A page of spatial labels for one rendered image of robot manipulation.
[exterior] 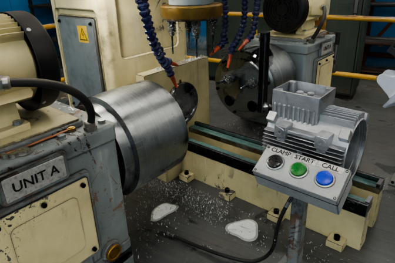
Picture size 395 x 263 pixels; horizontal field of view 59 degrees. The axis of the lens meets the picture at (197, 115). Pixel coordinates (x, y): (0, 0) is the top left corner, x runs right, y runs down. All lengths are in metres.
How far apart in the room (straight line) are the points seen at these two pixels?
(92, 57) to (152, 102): 0.39
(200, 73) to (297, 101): 0.45
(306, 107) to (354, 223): 0.29
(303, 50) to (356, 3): 2.68
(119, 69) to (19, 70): 0.51
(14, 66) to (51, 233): 0.29
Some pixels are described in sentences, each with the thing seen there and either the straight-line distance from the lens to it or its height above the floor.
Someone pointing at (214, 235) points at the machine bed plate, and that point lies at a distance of 0.94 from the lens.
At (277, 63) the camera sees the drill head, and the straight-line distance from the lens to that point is 1.25.
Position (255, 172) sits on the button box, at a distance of 0.71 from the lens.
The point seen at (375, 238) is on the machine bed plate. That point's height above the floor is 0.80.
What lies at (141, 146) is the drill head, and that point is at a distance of 0.77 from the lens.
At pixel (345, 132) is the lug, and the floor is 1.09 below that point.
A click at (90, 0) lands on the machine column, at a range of 1.12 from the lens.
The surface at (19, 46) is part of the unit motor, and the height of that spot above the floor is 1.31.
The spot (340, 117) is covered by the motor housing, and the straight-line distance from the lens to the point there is 0.86.
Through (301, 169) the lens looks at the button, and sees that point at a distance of 0.69.
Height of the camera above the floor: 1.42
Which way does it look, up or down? 22 degrees down
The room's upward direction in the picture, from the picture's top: 2 degrees counter-clockwise
